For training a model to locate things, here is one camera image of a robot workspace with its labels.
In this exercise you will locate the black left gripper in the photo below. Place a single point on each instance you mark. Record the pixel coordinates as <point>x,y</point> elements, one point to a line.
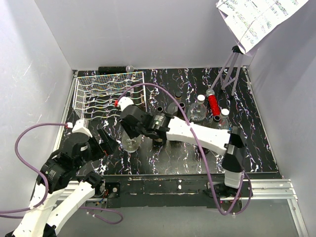
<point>111,144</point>

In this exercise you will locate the white wire wine rack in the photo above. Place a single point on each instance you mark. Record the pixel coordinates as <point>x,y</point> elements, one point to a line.
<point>94,96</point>

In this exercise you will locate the clear bottle black cap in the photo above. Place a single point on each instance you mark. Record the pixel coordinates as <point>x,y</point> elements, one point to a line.
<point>173,108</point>

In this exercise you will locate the red glitter tube bottle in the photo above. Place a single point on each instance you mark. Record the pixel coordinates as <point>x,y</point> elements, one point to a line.
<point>210,94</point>

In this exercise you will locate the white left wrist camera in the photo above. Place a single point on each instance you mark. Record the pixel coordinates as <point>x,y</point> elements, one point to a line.
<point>80,126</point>

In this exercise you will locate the clear bottle white cap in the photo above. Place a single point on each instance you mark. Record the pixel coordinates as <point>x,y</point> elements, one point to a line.
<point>197,111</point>

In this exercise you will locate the white printed paper sheets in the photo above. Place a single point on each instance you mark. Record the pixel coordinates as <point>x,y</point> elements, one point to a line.
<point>252,20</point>

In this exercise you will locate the clear round glass bottle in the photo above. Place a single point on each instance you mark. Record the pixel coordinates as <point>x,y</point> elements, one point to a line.
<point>130,144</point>

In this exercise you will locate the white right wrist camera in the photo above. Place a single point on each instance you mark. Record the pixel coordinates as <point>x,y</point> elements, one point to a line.
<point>123,103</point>

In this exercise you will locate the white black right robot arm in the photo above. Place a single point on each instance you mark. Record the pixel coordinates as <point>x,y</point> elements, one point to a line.
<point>228,143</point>

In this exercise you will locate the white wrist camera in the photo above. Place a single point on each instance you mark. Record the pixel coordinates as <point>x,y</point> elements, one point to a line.
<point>80,126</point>
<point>123,103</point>

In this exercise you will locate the dark green wine bottle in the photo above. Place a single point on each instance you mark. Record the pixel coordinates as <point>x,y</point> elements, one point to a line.
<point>159,128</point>

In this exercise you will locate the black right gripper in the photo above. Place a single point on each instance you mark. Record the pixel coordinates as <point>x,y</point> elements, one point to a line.
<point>131,134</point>

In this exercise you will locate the aluminium frame rail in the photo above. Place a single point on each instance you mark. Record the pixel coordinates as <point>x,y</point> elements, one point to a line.
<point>165,160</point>

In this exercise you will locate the olive green wine bottle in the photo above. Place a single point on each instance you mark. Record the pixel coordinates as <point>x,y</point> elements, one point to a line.
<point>213,122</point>

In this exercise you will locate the dark wine bottle open neck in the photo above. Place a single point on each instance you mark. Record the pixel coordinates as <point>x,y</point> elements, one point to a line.
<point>181,109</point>

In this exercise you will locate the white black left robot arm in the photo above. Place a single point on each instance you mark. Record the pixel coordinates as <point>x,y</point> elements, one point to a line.
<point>45,218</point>

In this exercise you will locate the purple tripod stand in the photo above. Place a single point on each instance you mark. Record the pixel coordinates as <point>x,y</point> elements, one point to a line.
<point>235,60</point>

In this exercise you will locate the small bottle white cap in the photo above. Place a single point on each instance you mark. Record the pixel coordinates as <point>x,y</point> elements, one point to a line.
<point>224,119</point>

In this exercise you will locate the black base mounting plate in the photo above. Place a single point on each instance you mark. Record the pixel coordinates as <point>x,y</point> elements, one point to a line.
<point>187,190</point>

